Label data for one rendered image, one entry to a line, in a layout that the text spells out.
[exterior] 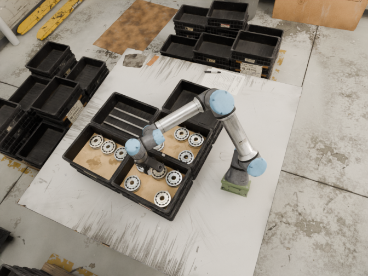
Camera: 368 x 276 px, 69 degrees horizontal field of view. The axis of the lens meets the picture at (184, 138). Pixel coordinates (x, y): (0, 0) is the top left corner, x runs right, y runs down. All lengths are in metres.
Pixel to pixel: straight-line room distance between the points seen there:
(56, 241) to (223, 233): 1.61
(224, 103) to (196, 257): 0.90
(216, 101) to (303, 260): 1.60
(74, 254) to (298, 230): 1.90
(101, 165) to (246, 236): 1.02
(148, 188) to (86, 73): 1.78
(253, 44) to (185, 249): 2.05
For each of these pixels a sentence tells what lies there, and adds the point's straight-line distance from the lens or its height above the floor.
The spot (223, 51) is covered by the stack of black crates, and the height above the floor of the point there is 0.38.
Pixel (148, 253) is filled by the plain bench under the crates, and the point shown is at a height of 0.70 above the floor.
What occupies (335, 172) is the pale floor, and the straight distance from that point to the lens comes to 2.82.
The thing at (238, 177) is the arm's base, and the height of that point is 0.86.
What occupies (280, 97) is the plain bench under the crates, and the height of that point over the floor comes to 0.70.
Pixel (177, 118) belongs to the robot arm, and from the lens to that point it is 1.45.
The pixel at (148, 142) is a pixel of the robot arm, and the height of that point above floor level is 1.27.
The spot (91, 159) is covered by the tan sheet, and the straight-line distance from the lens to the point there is 1.92.
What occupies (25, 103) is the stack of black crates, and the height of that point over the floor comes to 0.38.
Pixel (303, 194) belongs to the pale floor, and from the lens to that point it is 2.64.
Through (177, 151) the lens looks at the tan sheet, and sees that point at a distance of 1.77.
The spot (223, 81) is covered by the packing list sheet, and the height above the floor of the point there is 0.70.
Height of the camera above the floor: 2.39
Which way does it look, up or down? 59 degrees down
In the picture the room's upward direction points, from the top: 11 degrees counter-clockwise
